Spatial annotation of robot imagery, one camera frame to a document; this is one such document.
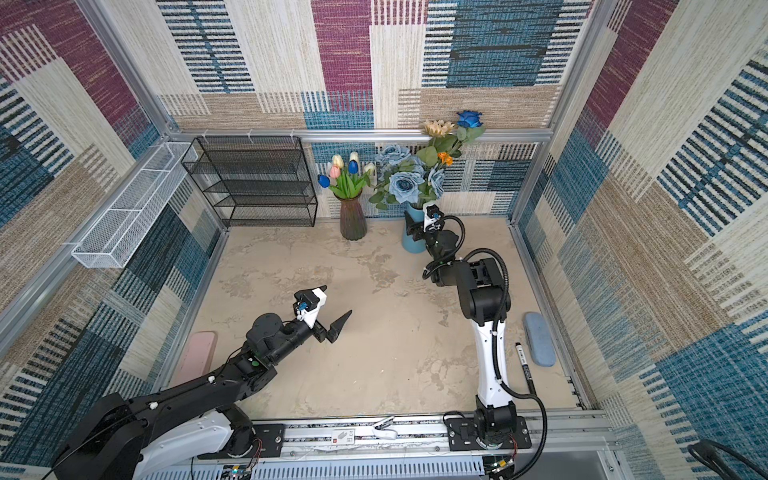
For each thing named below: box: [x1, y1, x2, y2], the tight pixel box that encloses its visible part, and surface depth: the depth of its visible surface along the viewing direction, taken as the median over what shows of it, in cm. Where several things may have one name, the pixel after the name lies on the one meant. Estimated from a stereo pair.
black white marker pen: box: [515, 342, 537, 395], surface depth 85 cm
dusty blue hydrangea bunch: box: [369, 144, 445, 210], surface depth 83 cm
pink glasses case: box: [171, 331, 218, 387], surface depth 87 cm
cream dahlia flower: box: [422, 119, 456, 138], surface depth 86 cm
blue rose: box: [456, 110, 486, 148], surface depth 86 cm
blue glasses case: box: [523, 312, 557, 367], surface depth 88 cm
